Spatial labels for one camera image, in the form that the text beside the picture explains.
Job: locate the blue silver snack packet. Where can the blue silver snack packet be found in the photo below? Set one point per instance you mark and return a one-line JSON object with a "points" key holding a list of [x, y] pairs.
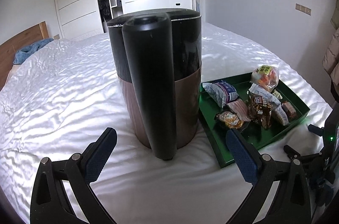
{"points": [[221, 92]]}

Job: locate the dried fruit clear bag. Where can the dried fruit clear bag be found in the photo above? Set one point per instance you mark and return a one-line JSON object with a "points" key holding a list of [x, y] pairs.
{"points": [[266, 76]]}

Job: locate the Danisa butter cookies packet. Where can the Danisa butter cookies packet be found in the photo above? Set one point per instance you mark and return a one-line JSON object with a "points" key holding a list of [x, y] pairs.
{"points": [[230, 119]]}

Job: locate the orange wafer bar packet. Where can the orange wafer bar packet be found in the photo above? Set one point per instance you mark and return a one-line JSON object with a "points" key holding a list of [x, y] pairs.
{"points": [[289, 110]]}

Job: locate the bronze black kettle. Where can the bronze black kettle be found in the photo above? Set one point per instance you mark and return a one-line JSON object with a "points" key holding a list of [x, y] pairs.
{"points": [[158, 58]]}

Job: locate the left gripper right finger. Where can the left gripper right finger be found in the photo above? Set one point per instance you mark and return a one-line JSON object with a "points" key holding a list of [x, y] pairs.
{"points": [[291, 202]]}

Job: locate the brown oat snack bag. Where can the brown oat snack bag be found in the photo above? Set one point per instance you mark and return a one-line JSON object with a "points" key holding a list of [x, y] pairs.
{"points": [[259, 110]]}

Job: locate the wooden headboard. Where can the wooden headboard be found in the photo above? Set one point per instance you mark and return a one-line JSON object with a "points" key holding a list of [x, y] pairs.
{"points": [[9, 47]]}

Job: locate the pink striped snack packet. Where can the pink striped snack packet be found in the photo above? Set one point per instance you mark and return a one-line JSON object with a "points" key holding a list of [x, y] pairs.
{"points": [[240, 109]]}

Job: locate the beige small snack packet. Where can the beige small snack packet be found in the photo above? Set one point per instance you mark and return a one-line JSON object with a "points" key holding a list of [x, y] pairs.
{"points": [[277, 94]]}

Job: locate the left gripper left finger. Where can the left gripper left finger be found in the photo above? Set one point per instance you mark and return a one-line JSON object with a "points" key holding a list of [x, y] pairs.
{"points": [[50, 202]]}

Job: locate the beige down jacket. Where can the beige down jacket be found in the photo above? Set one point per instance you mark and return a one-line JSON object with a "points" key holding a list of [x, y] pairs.
{"points": [[331, 57]]}

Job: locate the white blue newsprint packet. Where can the white blue newsprint packet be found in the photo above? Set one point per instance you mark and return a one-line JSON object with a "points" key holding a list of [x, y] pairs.
{"points": [[277, 111]]}

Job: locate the gold wall switch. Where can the gold wall switch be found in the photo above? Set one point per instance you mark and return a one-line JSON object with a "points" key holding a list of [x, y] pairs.
{"points": [[303, 9]]}

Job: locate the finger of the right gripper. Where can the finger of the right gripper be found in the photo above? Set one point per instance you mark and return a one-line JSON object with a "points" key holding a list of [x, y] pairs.
{"points": [[293, 154], [316, 130]]}

